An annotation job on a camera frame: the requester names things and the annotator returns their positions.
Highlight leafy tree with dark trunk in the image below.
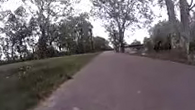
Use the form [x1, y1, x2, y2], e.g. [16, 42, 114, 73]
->
[90, 0, 159, 56]

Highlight row of trees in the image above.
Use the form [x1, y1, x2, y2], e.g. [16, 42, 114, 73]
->
[0, 0, 113, 64]

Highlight bridge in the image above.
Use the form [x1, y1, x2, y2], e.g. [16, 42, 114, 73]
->
[124, 42, 146, 52]

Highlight grey asphalt path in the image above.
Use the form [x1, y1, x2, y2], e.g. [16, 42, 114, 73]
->
[8, 43, 195, 110]

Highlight bushes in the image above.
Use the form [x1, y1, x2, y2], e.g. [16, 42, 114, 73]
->
[141, 16, 195, 56]

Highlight bare dirt strip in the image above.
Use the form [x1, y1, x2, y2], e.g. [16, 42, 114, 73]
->
[123, 44, 195, 77]

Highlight grass verge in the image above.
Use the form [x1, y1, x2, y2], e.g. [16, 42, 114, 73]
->
[0, 51, 108, 110]

